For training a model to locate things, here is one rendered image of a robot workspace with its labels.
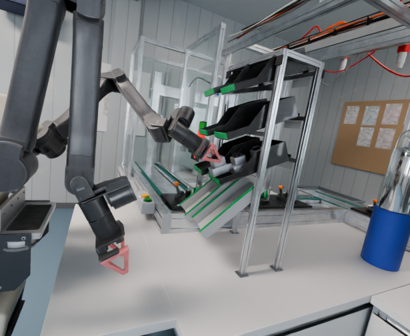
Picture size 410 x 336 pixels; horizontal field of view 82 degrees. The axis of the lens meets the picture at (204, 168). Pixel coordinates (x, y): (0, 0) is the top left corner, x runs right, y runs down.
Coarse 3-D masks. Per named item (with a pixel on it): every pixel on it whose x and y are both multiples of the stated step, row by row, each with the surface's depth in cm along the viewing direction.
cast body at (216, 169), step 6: (216, 156) 82; (222, 156) 83; (210, 162) 85; (222, 162) 83; (210, 168) 84; (216, 168) 82; (222, 168) 83; (228, 168) 84; (210, 174) 86; (216, 174) 83
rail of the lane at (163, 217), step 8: (136, 176) 178; (136, 184) 176; (144, 184) 154; (152, 192) 141; (160, 200) 127; (160, 208) 115; (152, 216) 127; (160, 216) 113; (168, 216) 110; (160, 224) 112; (168, 224) 111; (160, 232) 111; (168, 232) 111
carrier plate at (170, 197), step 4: (164, 196) 132; (168, 196) 133; (172, 196) 134; (168, 200) 126; (172, 200) 127; (168, 204) 122; (172, 204) 121; (176, 204) 121; (172, 208) 116; (176, 208) 116; (180, 208) 117
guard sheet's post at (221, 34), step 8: (224, 32) 138; (216, 48) 140; (216, 56) 139; (216, 64) 140; (216, 72) 141; (216, 80) 142; (208, 104) 145; (208, 112) 144; (208, 120) 145; (208, 136) 148; (200, 176) 151; (200, 184) 153
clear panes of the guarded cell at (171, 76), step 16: (144, 64) 230; (160, 64) 236; (144, 80) 233; (176, 80) 246; (144, 96) 236; (160, 96) 242; (240, 96) 273; (128, 112) 226; (160, 112) 246; (128, 128) 219; (144, 128) 242; (128, 144) 213; (144, 144) 246; (160, 144) 253; (128, 160) 206; (144, 160) 249; (160, 160) 257
